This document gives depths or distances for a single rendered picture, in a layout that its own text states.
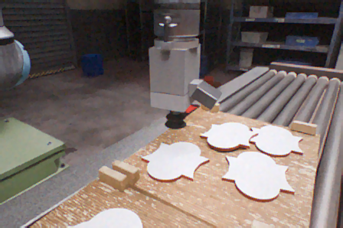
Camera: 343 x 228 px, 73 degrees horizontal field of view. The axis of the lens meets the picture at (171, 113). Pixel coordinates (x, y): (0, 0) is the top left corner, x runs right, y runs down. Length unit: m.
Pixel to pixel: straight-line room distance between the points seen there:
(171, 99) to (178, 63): 0.06
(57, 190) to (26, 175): 0.10
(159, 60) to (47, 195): 0.33
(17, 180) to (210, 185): 0.39
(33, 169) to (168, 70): 0.37
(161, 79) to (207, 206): 0.22
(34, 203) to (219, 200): 0.33
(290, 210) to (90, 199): 0.33
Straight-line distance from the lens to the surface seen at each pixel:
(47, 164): 0.61
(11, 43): 0.66
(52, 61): 5.57
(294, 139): 0.64
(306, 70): 1.45
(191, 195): 0.43
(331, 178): 0.59
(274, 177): 0.49
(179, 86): 0.38
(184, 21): 0.38
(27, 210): 0.50
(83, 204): 0.44
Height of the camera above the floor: 1.23
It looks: 24 degrees down
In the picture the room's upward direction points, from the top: straight up
